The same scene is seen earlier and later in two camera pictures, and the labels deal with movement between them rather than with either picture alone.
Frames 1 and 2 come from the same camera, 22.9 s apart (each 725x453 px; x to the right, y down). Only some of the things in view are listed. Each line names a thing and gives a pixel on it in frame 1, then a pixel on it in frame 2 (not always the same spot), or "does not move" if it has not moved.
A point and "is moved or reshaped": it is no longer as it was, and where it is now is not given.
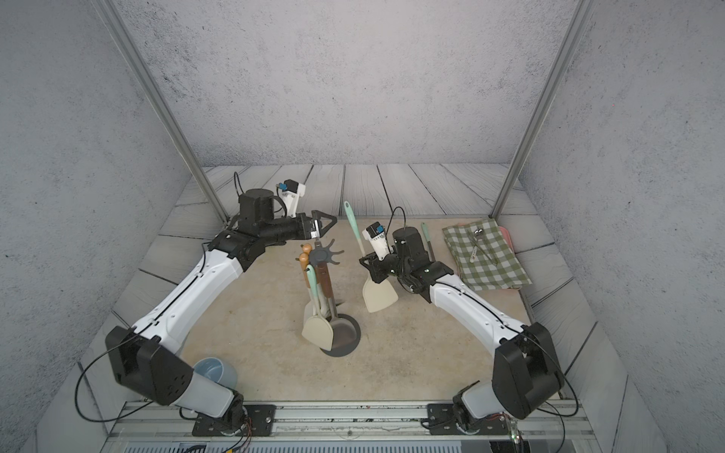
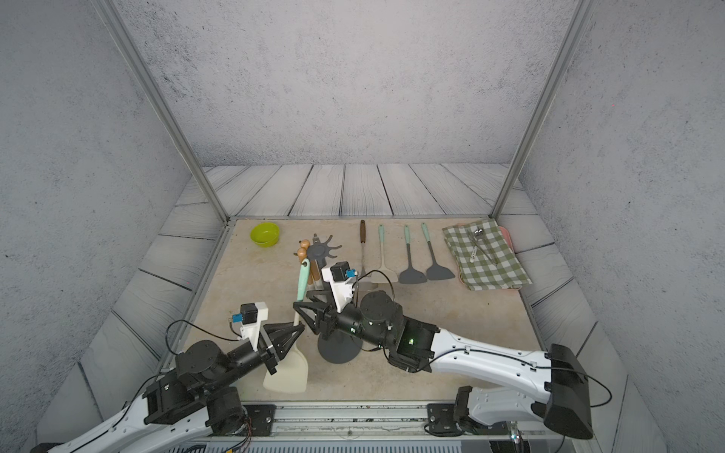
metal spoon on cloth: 477,231 does not move
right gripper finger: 370,260 → 315,324
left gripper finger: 316,215 → 273,327
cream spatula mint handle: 377,295 is moved or reshaped
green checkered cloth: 483,257 does not move
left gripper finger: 324,230 → 282,339
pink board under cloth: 507,237 does not move
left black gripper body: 295,229 → 265,355
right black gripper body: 392,263 → 334,322
